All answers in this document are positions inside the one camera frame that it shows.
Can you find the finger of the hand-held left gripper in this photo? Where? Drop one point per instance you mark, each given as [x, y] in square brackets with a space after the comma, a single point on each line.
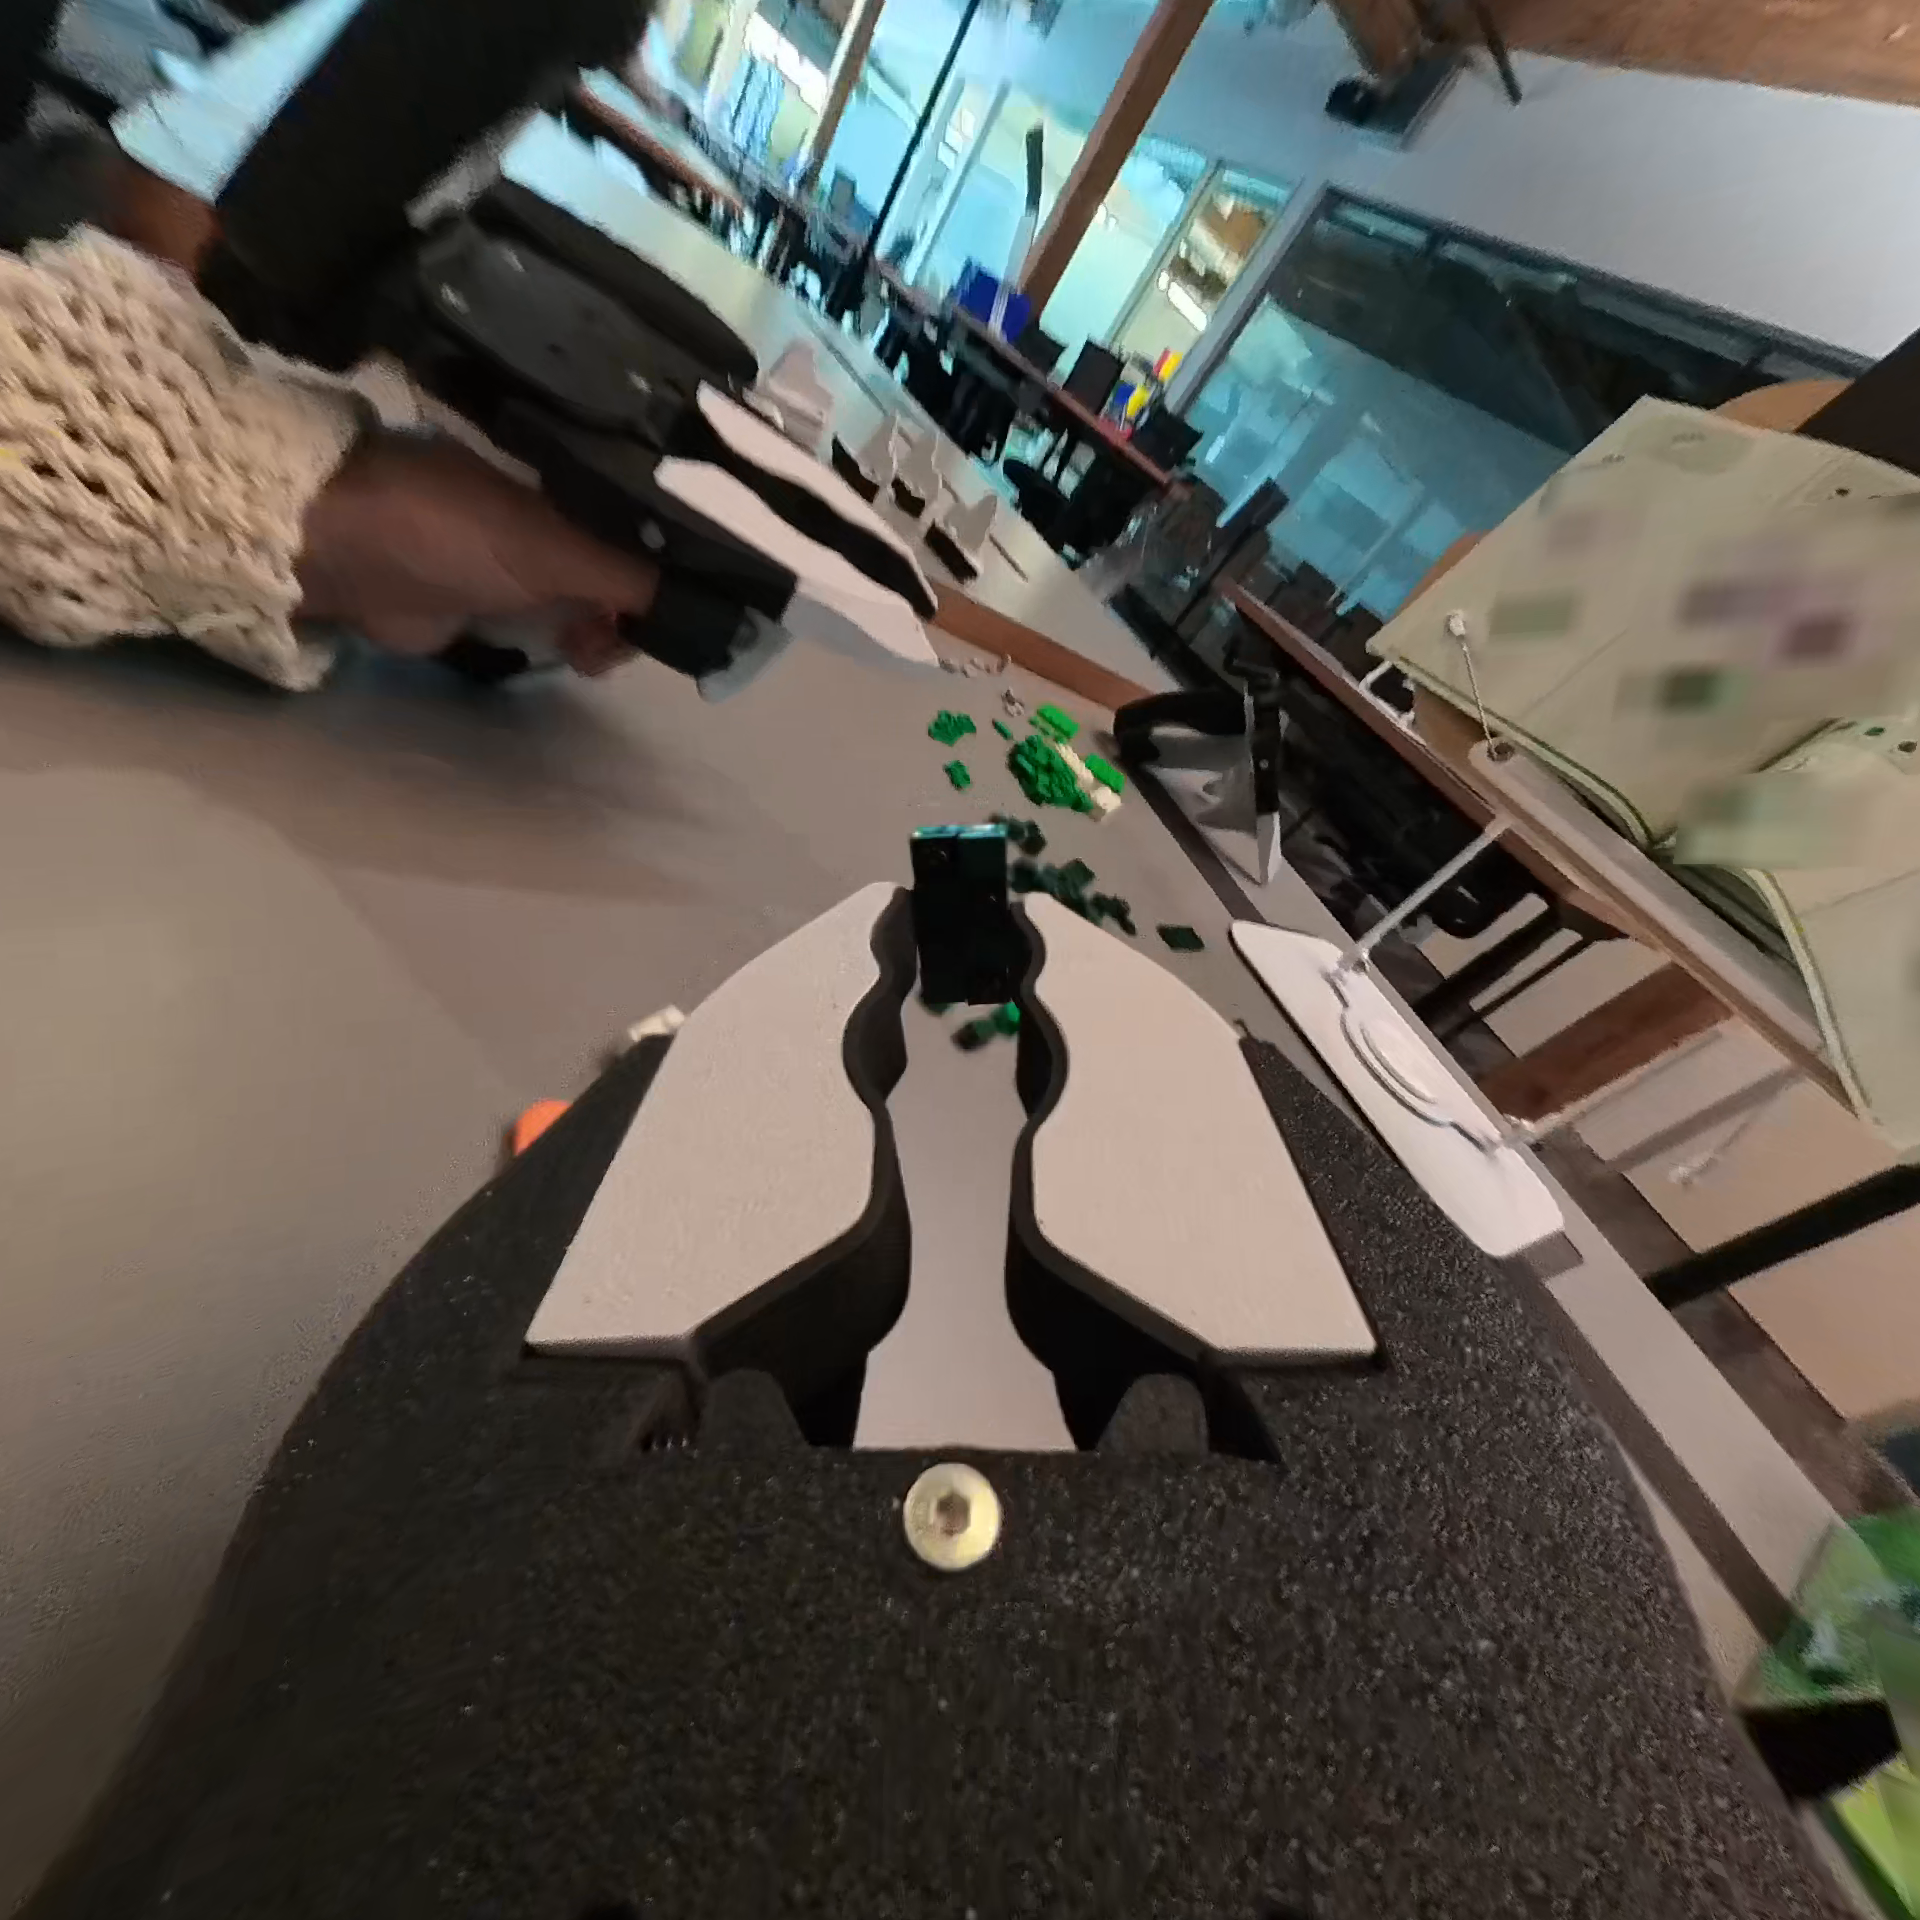
[863, 623]
[810, 473]

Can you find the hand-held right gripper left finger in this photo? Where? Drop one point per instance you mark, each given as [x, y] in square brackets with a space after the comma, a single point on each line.
[721, 1184]

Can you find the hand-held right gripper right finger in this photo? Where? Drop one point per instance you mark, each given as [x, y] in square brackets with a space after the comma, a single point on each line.
[1185, 1201]

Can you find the dark green lego assembly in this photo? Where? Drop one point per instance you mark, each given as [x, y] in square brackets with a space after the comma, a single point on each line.
[962, 914]

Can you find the large green lego lattice piece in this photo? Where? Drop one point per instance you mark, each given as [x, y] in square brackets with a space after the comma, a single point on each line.
[951, 727]

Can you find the pile of bright green lego pieces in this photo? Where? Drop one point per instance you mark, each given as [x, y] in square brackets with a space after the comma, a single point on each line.
[1050, 773]

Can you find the pile of dark green lego pieces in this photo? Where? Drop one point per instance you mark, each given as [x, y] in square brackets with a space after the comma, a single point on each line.
[1074, 885]

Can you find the green toy set box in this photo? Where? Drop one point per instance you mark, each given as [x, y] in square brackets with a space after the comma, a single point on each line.
[1876, 1589]

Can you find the person's left hand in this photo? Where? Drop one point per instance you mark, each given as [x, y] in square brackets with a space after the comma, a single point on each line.
[451, 539]

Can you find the white fin-shaped stand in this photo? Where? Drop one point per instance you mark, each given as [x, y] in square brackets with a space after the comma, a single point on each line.
[917, 473]
[803, 381]
[869, 458]
[969, 523]

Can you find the orange brick separator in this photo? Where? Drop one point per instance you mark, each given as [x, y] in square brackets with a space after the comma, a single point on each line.
[541, 1124]

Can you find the row of black office chairs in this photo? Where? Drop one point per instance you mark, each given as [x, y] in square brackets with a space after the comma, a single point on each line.
[1097, 389]

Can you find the stack of coloured storage bins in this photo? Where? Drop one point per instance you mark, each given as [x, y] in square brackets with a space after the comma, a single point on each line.
[1141, 399]

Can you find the black and grey headset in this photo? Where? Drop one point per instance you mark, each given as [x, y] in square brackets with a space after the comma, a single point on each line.
[1201, 751]

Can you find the black ceiling-mounted device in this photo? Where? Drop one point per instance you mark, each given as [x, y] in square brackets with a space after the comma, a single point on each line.
[1395, 91]

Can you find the pale green instruction booklet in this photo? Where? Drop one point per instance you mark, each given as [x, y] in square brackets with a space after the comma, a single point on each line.
[1861, 975]

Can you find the black panel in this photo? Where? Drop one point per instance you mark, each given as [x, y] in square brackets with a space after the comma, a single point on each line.
[1876, 420]

